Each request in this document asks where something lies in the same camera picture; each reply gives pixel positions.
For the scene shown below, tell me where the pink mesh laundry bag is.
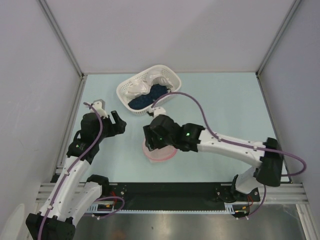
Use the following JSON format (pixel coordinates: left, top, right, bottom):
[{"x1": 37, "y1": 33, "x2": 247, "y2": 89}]
[{"x1": 142, "y1": 139, "x2": 178, "y2": 163}]

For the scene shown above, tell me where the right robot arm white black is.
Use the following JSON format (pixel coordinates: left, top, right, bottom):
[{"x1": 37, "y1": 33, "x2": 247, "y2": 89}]
[{"x1": 142, "y1": 114, "x2": 284, "y2": 202}]

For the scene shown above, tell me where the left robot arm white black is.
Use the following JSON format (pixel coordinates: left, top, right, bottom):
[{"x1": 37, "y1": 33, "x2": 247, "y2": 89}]
[{"x1": 25, "y1": 110, "x2": 127, "y2": 240}]

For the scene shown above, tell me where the dark blue bra in basket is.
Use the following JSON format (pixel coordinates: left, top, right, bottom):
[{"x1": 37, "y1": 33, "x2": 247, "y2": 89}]
[{"x1": 128, "y1": 84, "x2": 171, "y2": 110}]

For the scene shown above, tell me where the white bra in basket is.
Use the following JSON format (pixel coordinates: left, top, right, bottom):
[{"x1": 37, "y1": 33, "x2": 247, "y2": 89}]
[{"x1": 124, "y1": 69, "x2": 173, "y2": 99}]

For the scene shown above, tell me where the white plastic perforated basket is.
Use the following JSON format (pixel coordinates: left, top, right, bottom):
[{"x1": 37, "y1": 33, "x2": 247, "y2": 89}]
[{"x1": 116, "y1": 64, "x2": 182, "y2": 116}]

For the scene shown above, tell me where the white object bottom left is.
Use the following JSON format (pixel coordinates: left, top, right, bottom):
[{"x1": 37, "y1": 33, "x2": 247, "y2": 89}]
[{"x1": 2, "y1": 203, "x2": 25, "y2": 240}]

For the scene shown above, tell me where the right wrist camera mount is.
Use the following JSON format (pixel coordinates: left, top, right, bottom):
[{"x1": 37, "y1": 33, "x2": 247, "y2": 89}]
[{"x1": 147, "y1": 107, "x2": 167, "y2": 119}]

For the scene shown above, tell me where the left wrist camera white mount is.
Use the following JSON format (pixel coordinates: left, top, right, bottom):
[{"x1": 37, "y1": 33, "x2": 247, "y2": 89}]
[{"x1": 89, "y1": 99, "x2": 110, "y2": 119}]

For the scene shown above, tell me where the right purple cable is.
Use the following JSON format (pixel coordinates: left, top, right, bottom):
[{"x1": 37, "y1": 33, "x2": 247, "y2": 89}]
[{"x1": 151, "y1": 91, "x2": 308, "y2": 177}]

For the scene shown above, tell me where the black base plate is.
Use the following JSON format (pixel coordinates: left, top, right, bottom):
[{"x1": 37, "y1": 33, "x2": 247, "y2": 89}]
[{"x1": 86, "y1": 174, "x2": 260, "y2": 211}]

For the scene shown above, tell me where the white cable duct strip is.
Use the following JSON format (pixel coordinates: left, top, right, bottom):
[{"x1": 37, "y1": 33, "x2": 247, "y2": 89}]
[{"x1": 84, "y1": 201, "x2": 251, "y2": 215}]

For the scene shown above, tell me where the left aluminium corner post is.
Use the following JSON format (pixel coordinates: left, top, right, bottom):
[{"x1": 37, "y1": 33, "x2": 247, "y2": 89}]
[{"x1": 36, "y1": 0, "x2": 84, "y2": 79}]

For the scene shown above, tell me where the aluminium corner post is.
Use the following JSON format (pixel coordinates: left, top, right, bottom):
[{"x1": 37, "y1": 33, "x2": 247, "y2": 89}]
[
  {"x1": 36, "y1": 0, "x2": 84, "y2": 79},
  {"x1": 255, "y1": 0, "x2": 303, "y2": 78}
]

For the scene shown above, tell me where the right aluminium corner post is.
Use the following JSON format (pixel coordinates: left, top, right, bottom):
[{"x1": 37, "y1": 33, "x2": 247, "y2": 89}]
[{"x1": 255, "y1": 0, "x2": 303, "y2": 78}]

